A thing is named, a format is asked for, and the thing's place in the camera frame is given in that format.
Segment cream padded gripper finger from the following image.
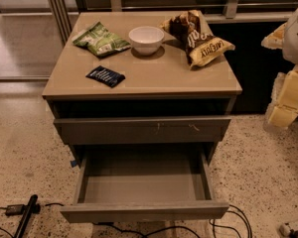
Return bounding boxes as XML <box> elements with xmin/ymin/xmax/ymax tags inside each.
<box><xmin>261</xmin><ymin>24</ymin><xmax>286</xmax><ymax>50</ymax></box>

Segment grey drawer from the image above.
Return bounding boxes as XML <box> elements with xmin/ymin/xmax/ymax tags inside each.
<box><xmin>54</xmin><ymin>116</ymin><xmax>230</xmax><ymax>145</ymax></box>
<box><xmin>61</xmin><ymin>145</ymin><xmax>228</xmax><ymax>223</ymax></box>

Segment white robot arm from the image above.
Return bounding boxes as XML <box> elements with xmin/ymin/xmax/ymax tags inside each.
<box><xmin>261</xmin><ymin>8</ymin><xmax>298</xmax><ymax>129</ymax></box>

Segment grey drawer cabinet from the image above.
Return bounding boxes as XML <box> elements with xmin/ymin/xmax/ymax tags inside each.
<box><xmin>42</xmin><ymin>11</ymin><xmax>243</xmax><ymax>167</ymax></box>

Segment grey top drawer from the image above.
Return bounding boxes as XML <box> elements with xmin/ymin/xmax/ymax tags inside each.
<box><xmin>54</xmin><ymin>116</ymin><xmax>230</xmax><ymax>145</ymax></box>

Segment brown yellow chip bag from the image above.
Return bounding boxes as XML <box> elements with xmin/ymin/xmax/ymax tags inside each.
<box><xmin>160</xmin><ymin>10</ymin><xmax>235</xmax><ymax>68</ymax></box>

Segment white bowl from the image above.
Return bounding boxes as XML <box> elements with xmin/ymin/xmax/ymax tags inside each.
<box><xmin>128</xmin><ymin>26</ymin><xmax>164</xmax><ymax>56</ymax></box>

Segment white power strip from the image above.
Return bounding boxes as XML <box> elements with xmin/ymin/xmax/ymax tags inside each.
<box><xmin>279</xmin><ymin>220</ymin><xmax>298</xmax><ymax>238</ymax></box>

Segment dark blue snack packet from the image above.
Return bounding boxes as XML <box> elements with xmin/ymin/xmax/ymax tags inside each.
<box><xmin>86</xmin><ymin>65</ymin><xmax>125</xmax><ymax>88</ymax></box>

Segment green chip bag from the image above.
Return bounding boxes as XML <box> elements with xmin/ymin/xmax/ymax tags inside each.
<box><xmin>72</xmin><ymin>22</ymin><xmax>131</xmax><ymax>58</ymax></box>

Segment blue tape piece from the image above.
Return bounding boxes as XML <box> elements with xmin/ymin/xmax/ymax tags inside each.
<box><xmin>70</xmin><ymin>160</ymin><xmax>77</xmax><ymax>168</ymax></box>

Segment black rod on floor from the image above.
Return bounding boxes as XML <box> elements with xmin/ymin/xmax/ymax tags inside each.
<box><xmin>13</xmin><ymin>194</ymin><xmax>41</xmax><ymax>238</ymax></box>

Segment black power adapter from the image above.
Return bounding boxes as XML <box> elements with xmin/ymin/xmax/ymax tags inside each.
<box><xmin>5</xmin><ymin>204</ymin><xmax>25</xmax><ymax>216</ymax></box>

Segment black floor cable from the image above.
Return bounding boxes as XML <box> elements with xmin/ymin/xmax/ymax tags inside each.
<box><xmin>95</xmin><ymin>203</ymin><xmax>253</xmax><ymax>238</ymax></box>

